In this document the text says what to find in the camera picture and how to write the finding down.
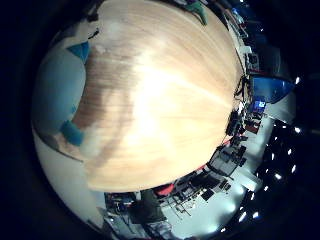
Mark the purple eggplant plush toy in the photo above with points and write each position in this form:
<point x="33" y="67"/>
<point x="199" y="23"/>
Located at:
<point x="199" y="10"/>

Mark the blue computer monitor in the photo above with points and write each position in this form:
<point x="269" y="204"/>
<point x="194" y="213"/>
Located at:
<point x="271" y="89"/>

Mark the blue turtle plush toy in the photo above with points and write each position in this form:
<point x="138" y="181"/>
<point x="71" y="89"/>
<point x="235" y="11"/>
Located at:
<point x="58" y="90"/>

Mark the red office chair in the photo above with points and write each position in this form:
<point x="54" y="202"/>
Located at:
<point x="165" y="190"/>

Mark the small lit screen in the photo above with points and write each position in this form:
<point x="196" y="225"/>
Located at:
<point x="259" y="104"/>

